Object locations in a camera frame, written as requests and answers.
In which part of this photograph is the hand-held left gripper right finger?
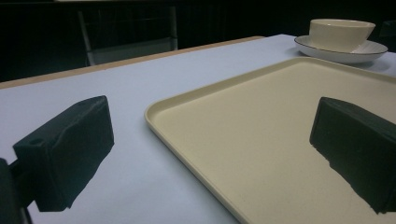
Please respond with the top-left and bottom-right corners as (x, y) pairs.
(309, 96), (396, 215)

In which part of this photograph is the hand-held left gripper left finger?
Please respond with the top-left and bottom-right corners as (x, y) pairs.
(12, 95), (115, 213)

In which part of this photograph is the white plate with dark rim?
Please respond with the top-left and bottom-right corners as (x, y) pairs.
(293, 35), (389, 65)

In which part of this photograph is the beige plastic tray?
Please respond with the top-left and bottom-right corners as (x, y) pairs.
(144, 56), (396, 224)

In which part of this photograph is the cream ceramic bowl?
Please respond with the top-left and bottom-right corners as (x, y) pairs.
(308, 18), (376, 54)

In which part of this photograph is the metal stand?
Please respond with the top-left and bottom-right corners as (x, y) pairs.
(78, 6), (179, 67)

